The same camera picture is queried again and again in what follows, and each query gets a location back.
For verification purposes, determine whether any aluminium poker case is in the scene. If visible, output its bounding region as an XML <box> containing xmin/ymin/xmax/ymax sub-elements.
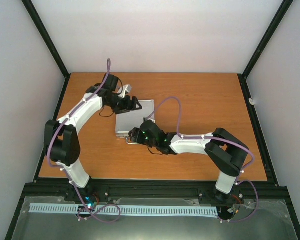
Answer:
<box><xmin>115</xmin><ymin>99</ymin><xmax>155</xmax><ymax>139</ymax></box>

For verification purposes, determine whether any light blue cable duct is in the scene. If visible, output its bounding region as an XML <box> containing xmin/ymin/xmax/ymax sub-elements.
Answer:
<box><xmin>28</xmin><ymin>203</ymin><xmax>218</xmax><ymax>218</ymax></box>

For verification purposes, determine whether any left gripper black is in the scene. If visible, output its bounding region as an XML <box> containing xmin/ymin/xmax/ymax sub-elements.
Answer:
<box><xmin>106</xmin><ymin>95</ymin><xmax>143</xmax><ymax>115</ymax></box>

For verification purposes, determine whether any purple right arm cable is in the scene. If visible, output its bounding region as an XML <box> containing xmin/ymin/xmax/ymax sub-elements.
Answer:
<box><xmin>143</xmin><ymin>96</ymin><xmax>260</xmax><ymax>224</ymax></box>

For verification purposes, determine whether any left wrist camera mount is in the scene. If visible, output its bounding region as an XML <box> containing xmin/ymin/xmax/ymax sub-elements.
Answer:
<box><xmin>117</xmin><ymin>84</ymin><xmax>132</xmax><ymax>99</ymax></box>

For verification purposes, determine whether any black aluminium frame rail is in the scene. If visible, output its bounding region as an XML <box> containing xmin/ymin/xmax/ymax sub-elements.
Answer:
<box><xmin>21</xmin><ymin>178</ymin><xmax>292</xmax><ymax>205</ymax></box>

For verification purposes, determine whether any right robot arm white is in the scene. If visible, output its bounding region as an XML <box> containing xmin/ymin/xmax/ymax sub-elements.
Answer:
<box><xmin>128</xmin><ymin>120</ymin><xmax>251</xmax><ymax>203</ymax></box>

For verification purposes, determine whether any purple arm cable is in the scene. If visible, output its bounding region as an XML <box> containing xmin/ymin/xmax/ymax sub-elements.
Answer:
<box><xmin>143</xmin><ymin>96</ymin><xmax>260</xmax><ymax>224</ymax></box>
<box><xmin>46</xmin><ymin>58</ymin><xmax>122</xmax><ymax>224</ymax></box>

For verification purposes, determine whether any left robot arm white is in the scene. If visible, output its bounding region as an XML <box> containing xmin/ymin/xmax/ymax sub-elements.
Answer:
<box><xmin>44</xmin><ymin>72</ymin><xmax>142</xmax><ymax>202</ymax></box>

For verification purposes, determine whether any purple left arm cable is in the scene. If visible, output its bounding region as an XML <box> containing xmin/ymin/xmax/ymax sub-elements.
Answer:
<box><xmin>46</xmin><ymin>58</ymin><xmax>122</xmax><ymax>224</ymax></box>

